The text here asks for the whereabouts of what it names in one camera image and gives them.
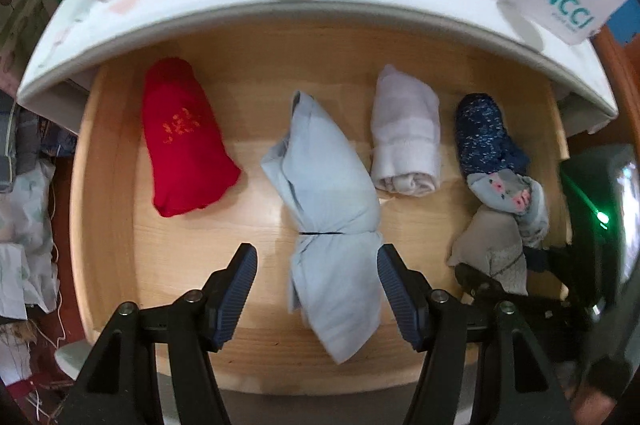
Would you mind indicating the white floral cloth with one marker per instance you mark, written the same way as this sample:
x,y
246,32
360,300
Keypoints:
x,y
25,215

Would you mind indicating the blue foam mat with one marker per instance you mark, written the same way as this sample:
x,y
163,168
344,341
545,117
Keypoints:
x,y
627,20

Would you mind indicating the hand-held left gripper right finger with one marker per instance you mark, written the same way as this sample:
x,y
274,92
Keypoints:
x,y
400,300

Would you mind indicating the white rolled underwear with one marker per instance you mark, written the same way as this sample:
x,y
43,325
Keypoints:
x,y
405,130

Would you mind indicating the wooden drawer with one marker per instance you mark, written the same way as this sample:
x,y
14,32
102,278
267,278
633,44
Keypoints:
x,y
200,255

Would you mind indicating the light blue underwear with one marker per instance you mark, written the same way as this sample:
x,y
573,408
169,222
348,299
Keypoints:
x,y
325,185

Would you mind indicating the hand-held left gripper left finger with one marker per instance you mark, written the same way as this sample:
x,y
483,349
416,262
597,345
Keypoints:
x,y
235,300

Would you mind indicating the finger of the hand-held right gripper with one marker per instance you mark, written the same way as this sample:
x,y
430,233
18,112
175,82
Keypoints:
x,y
555,262
530,301

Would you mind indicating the navy speckled underwear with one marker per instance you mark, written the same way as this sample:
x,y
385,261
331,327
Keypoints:
x,y
480,135

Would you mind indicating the red underwear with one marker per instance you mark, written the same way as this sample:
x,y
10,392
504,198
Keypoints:
x,y
185,145

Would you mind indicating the grey floral underwear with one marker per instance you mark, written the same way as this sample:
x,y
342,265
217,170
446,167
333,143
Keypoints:
x,y
500,192

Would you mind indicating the plain grey underwear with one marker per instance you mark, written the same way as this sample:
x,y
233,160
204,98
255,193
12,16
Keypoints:
x,y
490,250

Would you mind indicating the grey plaid cloth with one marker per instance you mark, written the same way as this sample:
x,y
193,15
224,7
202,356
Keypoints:
x,y
25,140

